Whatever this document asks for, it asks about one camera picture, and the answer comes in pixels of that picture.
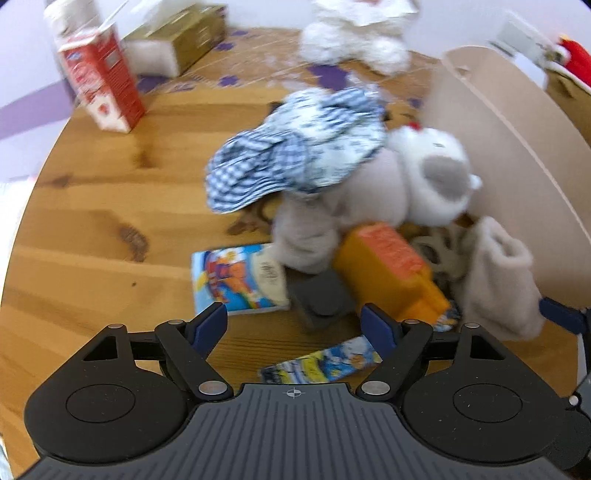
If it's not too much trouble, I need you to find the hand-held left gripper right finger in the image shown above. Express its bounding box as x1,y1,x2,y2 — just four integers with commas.
360,302,509,402

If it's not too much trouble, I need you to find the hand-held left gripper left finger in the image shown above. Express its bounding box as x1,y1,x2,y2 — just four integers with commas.
81,302,234,402

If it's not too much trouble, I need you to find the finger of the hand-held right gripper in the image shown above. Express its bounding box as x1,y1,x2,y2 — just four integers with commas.
556,381,591,469
539,298,591,344

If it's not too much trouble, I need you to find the orange box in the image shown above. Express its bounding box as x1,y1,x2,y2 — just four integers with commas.
333,222,451,326

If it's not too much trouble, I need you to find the beige storage bin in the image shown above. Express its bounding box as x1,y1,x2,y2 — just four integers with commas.
422,45,591,320

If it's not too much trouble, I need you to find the white plush toy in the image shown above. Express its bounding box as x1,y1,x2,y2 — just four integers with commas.
385,121,485,228

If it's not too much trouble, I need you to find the blue checked hat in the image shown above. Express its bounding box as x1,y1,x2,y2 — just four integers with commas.
205,87,389,215

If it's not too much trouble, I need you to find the blue cartoon booklet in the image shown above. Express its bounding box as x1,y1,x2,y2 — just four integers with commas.
191,243,291,317

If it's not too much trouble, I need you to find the dark grey case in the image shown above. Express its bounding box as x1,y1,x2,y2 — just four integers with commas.
288,270,354,333

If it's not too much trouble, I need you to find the yellow blue snack packet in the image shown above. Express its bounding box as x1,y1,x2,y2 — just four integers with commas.
259,336,384,385

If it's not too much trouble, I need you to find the colourful small packet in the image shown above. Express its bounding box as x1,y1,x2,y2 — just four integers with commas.
429,299,462,333

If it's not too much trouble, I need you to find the white looped object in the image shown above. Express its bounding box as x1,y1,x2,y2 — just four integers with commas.
409,228,476,282

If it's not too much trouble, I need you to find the wooden desk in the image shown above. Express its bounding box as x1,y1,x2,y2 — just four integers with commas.
0,25,583,480

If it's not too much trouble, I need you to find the brown plush with red hat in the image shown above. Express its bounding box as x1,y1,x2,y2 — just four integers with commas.
545,67,591,134

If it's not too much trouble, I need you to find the white card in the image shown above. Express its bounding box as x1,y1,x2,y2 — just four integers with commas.
510,50,550,88

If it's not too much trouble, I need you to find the red bird plush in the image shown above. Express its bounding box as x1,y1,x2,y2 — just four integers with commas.
556,34,591,88

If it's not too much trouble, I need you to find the red milk carton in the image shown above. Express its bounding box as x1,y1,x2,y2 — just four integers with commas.
44,0,148,134

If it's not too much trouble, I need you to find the clear mat with purple flowers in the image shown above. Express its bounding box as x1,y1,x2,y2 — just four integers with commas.
134,25,444,121

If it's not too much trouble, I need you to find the white sheep plush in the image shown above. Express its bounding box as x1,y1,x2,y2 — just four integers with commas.
298,0,419,77

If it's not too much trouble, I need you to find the gold tissue box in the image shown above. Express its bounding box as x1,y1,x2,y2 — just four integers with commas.
122,2,229,78

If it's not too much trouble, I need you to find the brown hair tie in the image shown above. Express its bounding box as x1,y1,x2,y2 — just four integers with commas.
226,202,279,237

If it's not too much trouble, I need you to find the white wall switch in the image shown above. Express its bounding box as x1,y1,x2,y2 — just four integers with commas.
489,14,540,52

